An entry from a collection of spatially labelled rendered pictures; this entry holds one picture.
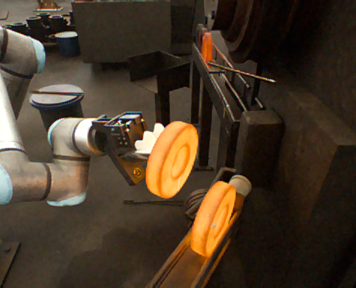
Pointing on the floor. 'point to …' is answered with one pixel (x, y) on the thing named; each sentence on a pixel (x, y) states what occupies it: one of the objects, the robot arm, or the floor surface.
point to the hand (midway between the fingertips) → (173, 151)
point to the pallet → (44, 28)
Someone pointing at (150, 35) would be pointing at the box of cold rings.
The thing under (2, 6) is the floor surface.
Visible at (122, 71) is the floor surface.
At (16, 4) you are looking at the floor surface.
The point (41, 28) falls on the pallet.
